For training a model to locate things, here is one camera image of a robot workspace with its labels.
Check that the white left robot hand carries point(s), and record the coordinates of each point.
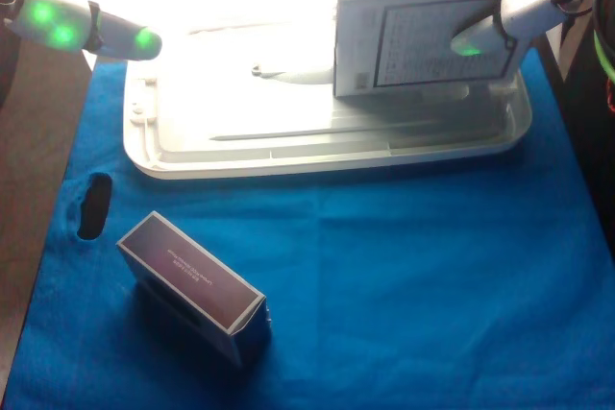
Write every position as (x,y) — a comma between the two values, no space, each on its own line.
(115,38)

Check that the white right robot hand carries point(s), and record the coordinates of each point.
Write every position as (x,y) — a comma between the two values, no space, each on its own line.
(528,11)

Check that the white and navy calculator box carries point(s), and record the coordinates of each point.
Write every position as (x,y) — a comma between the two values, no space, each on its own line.
(413,11)

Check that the small dark purple box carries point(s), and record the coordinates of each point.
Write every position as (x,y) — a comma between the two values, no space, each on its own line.
(192,271)

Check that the white plastic lid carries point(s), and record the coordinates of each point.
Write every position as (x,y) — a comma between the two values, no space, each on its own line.
(288,155)

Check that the blue cloth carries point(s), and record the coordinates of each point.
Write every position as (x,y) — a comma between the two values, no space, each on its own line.
(336,309)

